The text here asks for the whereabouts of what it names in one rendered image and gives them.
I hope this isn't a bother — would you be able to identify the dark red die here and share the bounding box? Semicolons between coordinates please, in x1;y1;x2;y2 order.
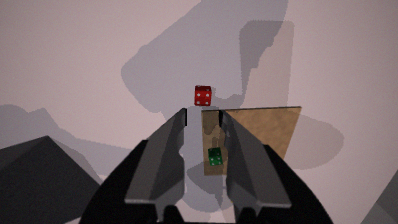
194;85;212;106

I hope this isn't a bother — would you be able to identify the tan mat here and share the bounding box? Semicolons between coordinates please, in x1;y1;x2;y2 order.
201;106;302;176

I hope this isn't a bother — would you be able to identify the green die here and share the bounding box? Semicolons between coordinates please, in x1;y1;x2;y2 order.
208;147;223;166

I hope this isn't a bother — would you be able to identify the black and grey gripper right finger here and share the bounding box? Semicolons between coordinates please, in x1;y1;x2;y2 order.
218;109;334;224

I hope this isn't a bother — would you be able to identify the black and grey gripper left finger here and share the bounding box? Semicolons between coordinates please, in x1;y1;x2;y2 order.
78;108;187;224

